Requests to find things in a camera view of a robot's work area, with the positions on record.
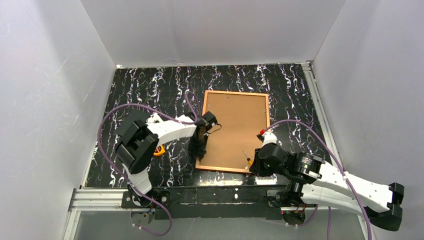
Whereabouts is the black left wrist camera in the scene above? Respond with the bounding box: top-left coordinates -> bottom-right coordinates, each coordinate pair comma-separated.
197,111 -> 219,133

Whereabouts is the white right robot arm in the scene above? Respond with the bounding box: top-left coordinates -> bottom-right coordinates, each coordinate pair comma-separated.
249,142 -> 405,232

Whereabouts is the yellow tape measure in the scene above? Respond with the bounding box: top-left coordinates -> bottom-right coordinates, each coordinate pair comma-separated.
153,145 -> 166,157

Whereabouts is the yellow handled screwdriver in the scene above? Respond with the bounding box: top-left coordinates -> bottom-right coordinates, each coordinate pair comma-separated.
242,150 -> 253,166

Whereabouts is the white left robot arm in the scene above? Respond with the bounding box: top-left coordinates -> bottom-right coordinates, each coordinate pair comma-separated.
115,110 -> 219,196

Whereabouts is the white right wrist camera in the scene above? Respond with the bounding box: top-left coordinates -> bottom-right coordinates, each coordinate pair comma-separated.
256,129 -> 282,148

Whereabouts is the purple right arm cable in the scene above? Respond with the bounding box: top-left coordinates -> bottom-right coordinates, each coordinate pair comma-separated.
264,119 -> 374,240

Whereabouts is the red wooden picture frame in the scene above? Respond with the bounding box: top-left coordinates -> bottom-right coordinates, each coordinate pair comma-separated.
195,90 -> 270,174

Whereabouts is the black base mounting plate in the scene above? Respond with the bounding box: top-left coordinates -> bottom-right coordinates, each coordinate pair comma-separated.
121,185 -> 306,225

